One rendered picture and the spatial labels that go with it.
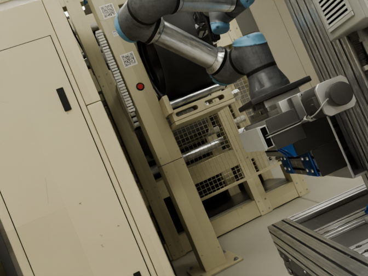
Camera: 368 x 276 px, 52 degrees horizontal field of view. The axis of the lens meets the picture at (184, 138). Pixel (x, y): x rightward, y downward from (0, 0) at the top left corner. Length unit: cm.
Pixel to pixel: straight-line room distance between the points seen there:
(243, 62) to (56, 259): 90
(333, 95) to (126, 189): 66
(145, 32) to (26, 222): 71
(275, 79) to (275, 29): 664
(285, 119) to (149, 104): 111
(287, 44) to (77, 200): 707
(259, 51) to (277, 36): 657
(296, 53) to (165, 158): 619
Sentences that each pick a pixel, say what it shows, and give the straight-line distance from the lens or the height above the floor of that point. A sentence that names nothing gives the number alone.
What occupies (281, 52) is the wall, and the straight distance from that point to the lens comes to 791.
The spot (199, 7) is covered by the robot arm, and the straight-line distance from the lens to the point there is 138.
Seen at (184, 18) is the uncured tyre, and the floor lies 127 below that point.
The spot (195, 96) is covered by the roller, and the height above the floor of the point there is 89.
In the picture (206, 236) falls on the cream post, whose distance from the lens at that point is 211.
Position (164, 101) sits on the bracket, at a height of 92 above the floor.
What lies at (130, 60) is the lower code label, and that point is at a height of 121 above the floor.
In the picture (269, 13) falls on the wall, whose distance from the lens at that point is 808.
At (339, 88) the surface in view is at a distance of 99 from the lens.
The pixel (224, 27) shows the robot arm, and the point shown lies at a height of 104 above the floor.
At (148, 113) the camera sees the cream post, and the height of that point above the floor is 91.
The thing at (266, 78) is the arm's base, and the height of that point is 77.
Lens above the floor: 65
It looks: 2 degrees up
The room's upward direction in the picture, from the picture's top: 23 degrees counter-clockwise
